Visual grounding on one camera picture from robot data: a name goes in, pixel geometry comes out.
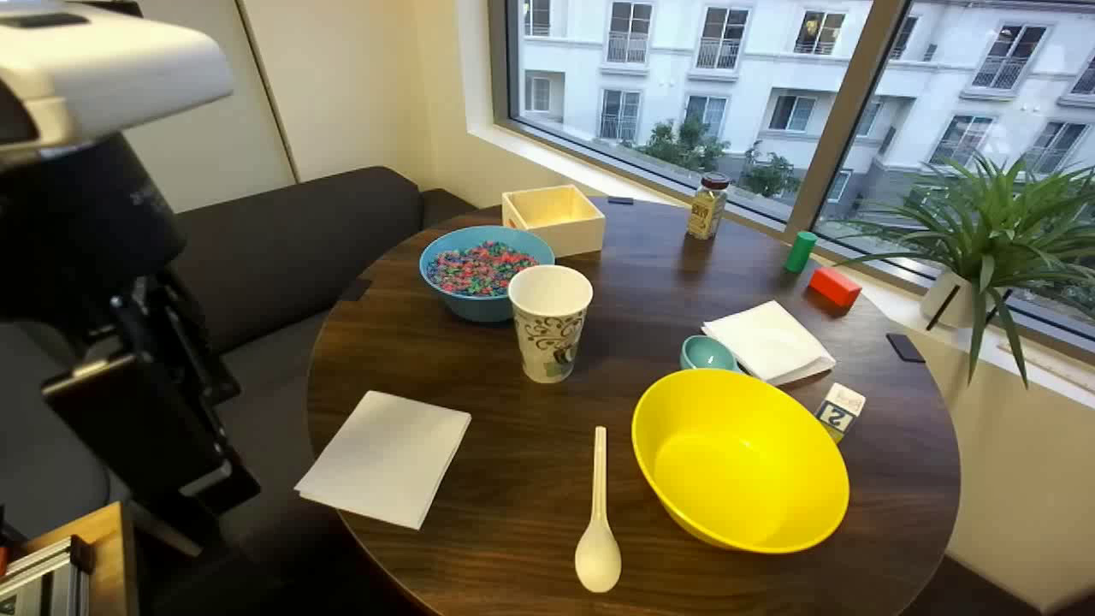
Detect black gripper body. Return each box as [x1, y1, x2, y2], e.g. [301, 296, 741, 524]
[0, 135, 189, 335]

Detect white cloth napkin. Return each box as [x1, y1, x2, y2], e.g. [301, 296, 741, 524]
[290, 387, 474, 533]

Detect patterned paper cup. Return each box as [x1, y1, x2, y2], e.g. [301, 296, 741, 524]
[504, 264, 595, 387]

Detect small teal cup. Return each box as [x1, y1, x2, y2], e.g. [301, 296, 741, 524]
[676, 332, 741, 377]

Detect dark sofa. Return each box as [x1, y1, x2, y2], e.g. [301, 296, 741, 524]
[0, 165, 481, 616]

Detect colourful beads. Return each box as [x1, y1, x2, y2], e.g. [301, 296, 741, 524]
[425, 240, 542, 302]

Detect blue bowl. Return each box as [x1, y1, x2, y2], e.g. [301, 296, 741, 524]
[413, 224, 559, 329]

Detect cream wooden box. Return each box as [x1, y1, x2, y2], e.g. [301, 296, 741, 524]
[498, 181, 610, 262]

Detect white plastic spoon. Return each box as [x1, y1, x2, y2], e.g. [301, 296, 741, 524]
[573, 426, 625, 595]

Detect glass jar with dark lid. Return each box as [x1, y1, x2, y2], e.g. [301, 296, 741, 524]
[685, 173, 733, 242]

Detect yellow plastic bowl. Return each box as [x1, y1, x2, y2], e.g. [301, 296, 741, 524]
[631, 367, 857, 557]

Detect folded white napkin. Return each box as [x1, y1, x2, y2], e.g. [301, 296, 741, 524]
[698, 298, 839, 391]

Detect white building outside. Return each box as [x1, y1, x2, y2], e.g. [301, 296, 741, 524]
[516, 0, 1095, 221]

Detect green cylinder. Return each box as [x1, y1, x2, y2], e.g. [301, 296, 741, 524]
[781, 230, 820, 279]

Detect orange block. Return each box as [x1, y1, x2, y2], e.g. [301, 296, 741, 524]
[805, 264, 865, 315]

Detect small white letter block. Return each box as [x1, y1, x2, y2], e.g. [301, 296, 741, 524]
[814, 381, 869, 441]

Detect small black table tag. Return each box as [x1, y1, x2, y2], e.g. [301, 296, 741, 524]
[885, 332, 927, 367]

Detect white plant pot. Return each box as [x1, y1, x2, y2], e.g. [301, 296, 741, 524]
[920, 271, 987, 335]

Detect green spiky houseplant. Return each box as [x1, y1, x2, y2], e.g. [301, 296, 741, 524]
[865, 153, 1095, 387]

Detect aluminium frame rail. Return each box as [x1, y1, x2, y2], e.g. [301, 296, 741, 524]
[0, 530, 96, 616]

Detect window frame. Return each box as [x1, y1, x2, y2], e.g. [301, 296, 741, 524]
[488, 0, 1095, 359]

